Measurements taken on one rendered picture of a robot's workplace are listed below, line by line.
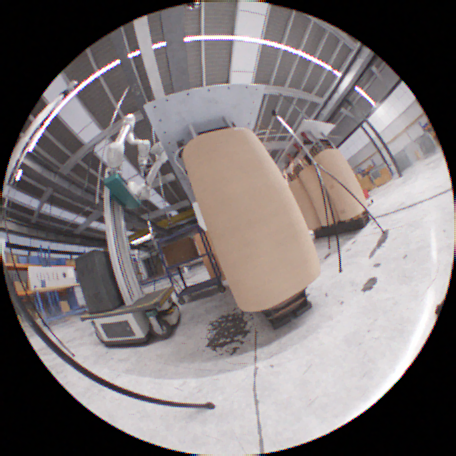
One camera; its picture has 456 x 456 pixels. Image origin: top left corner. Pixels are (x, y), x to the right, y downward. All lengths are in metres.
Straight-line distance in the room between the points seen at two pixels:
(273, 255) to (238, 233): 0.16
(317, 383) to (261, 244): 0.55
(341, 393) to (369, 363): 0.12
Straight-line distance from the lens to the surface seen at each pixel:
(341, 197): 1.95
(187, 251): 1.75
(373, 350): 0.59
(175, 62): 4.31
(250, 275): 0.52
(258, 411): 0.54
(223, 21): 10.51
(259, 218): 0.53
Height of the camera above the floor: 0.50
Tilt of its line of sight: 8 degrees up
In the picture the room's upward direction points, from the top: 22 degrees counter-clockwise
